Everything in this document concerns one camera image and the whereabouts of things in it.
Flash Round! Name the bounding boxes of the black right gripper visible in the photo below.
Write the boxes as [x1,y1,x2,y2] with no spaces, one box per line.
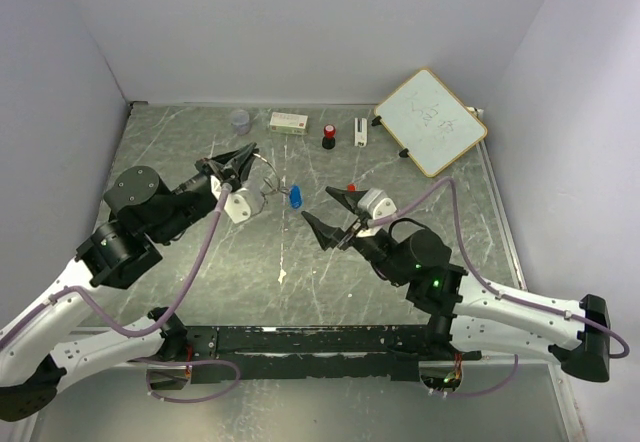
[302,186,409,287]

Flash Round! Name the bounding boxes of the large metal keyring with clips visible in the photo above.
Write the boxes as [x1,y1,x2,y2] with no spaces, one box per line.
[252,153,290,199]

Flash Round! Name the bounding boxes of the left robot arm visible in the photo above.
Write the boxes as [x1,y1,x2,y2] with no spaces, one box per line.
[1,143,260,422]

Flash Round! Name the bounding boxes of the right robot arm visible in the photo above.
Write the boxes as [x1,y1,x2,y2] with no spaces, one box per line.
[302,187,611,383]

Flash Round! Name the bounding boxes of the clear jar of paperclips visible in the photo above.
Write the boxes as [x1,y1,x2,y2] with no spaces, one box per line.
[230,109,251,136]

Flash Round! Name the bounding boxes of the green white staple box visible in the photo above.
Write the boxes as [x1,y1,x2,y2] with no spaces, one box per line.
[269,112,308,135]

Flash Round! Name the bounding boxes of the red black stamp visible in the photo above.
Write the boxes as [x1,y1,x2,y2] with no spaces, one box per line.
[322,124,336,150]

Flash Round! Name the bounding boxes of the white stapler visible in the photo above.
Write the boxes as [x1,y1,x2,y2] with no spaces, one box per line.
[354,118,368,147]

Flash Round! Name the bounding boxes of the yellow framed whiteboard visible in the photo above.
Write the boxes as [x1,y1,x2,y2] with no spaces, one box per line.
[374,68,488,178]

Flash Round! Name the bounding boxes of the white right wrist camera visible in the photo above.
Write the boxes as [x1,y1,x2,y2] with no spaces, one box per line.
[357,188,397,220]

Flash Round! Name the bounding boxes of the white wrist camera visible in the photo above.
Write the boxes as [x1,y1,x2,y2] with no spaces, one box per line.
[357,188,397,220]
[224,188,264,224]

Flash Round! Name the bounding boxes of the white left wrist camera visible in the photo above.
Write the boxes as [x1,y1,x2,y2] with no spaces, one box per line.
[224,188,264,224]

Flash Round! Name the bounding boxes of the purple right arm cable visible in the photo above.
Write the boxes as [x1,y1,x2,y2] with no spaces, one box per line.
[367,177,631,399]

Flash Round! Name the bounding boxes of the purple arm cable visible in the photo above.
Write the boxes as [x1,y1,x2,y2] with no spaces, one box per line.
[367,177,631,399]
[0,184,242,403]

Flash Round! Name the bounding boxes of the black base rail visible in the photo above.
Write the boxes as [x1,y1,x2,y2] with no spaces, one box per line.
[150,325,481,384]

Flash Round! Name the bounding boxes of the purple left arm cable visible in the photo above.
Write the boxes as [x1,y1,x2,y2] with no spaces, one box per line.
[0,184,242,403]

